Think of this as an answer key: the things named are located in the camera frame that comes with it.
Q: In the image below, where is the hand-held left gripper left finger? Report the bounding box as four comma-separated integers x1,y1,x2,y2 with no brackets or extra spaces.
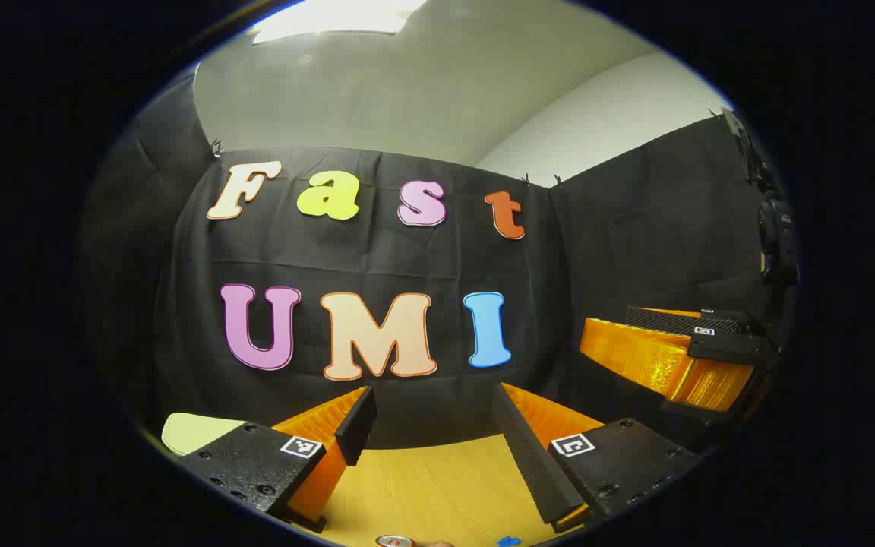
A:
178,386,377,534

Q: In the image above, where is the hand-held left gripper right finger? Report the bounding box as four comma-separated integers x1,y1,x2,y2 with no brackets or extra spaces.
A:
491,381,706,534

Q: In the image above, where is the green desktop garbage bin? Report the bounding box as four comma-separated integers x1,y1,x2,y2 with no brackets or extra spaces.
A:
160,413,250,458

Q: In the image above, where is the wooden desktop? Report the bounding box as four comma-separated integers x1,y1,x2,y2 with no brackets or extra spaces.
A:
286,433,590,547

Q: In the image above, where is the ceiling light panel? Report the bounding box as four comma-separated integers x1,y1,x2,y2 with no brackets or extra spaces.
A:
251,0,429,45

